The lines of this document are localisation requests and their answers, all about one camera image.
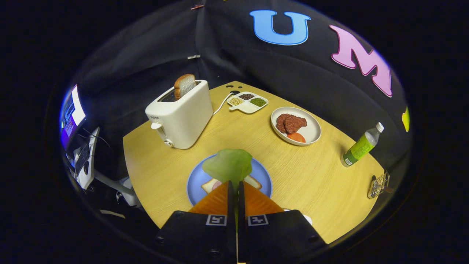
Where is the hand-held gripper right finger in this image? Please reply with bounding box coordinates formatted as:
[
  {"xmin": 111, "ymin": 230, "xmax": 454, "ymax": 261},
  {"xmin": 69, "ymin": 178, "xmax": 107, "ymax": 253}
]
[{"xmin": 238, "ymin": 181, "xmax": 327, "ymax": 264}]

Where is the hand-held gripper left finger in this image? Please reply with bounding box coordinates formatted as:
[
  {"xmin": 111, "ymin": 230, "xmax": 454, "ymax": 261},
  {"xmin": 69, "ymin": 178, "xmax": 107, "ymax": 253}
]
[{"xmin": 154, "ymin": 180, "xmax": 237, "ymax": 264}]

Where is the green lettuce leaf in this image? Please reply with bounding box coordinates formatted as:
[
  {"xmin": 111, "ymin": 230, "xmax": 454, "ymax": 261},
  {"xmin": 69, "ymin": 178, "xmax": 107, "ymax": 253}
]
[{"xmin": 202, "ymin": 148, "xmax": 253, "ymax": 191}]

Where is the toasted bread slice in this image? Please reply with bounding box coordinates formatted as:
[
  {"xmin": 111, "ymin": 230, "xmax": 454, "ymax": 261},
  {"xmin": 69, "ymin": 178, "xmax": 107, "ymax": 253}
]
[{"xmin": 174, "ymin": 74, "xmax": 197, "ymax": 100}]

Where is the white bread slice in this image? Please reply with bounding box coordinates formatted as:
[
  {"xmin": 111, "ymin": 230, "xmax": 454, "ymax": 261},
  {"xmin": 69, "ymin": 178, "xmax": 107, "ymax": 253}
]
[{"xmin": 201, "ymin": 175, "xmax": 263, "ymax": 194}]

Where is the blue round plate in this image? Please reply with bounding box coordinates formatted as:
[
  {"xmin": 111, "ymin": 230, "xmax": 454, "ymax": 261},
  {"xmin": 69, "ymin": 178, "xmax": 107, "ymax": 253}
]
[{"xmin": 187, "ymin": 157, "xmax": 273, "ymax": 206}]

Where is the white square plate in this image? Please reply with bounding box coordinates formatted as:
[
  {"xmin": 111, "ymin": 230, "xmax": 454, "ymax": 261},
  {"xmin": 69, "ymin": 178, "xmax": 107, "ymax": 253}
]
[{"xmin": 284, "ymin": 209, "xmax": 313, "ymax": 225}]

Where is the brown meat patty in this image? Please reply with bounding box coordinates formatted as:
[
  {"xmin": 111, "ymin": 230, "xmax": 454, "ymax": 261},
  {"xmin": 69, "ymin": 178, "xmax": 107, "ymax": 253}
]
[
  {"xmin": 284, "ymin": 115, "xmax": 307, "ymax": 134},
  {"xmin": 276, "ymin": 113, "xmax": 293, "ymax": 133}
]

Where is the white divided seed tray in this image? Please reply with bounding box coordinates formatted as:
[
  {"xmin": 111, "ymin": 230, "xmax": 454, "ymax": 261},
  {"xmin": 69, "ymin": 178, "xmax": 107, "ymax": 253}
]
[{"xmin": 227, "ymin": 91, "xmax": 269, "ymax": 114}]

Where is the white toaster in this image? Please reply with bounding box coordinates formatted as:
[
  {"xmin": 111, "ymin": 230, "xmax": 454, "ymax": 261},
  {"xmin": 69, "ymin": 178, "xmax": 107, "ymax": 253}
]
[{"xmin": 145, "ymin": 80, "xmax": 214, "ymax": 150}]

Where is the beige round plate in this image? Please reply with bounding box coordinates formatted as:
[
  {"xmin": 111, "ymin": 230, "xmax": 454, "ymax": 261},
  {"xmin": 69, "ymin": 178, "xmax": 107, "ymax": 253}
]
[{"xmin": 271, "ymin": 107, "xmax": 322, "ymax": 146}]

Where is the green label plastic bottle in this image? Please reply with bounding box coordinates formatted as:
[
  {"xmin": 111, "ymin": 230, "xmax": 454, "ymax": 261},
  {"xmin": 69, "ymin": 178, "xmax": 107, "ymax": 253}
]
[{"xmin": 340, "ymin": 122, "xmax": 384, "ymax": 168}]

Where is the black backdrop cloth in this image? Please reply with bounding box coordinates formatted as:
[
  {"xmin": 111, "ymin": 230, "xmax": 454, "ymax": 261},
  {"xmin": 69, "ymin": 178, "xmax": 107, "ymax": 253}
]
[{"xmin": 70, "ymin": 0, "xmax": 413, "ymax": 173}]

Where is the white side table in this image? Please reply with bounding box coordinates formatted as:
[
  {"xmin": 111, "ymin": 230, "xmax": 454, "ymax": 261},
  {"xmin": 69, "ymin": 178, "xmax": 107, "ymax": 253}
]
[{"xmin": 68, "ymin": 126, "xmax": 141, "ymax": 208}]

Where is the black keyboard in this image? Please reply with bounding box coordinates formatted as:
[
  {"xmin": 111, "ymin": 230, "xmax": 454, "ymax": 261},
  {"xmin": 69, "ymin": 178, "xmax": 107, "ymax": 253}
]
[{"xmin": 74, "ymin": 143, "xmax": 91, "ymax": 176}]

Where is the computer monitor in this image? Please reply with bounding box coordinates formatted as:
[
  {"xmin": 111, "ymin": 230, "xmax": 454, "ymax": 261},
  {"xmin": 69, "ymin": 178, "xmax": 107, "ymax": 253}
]
[{"xmin": 59, "ymin": 84, "xmax": 87, "ymax": 149}]

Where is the white toaster cable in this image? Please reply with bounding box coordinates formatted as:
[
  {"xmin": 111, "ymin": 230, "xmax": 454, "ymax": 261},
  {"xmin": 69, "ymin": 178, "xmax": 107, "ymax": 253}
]
[{"xmin": 213, "ymin": 92, "xmax": 235, "ymax": 116}]

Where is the metal wire holder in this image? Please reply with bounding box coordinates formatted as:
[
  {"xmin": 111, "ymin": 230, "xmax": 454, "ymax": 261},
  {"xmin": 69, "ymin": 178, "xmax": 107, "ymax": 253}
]
[{"xmin": 368, "ymin": 170, "xmax": 391, "ymax": 199}]

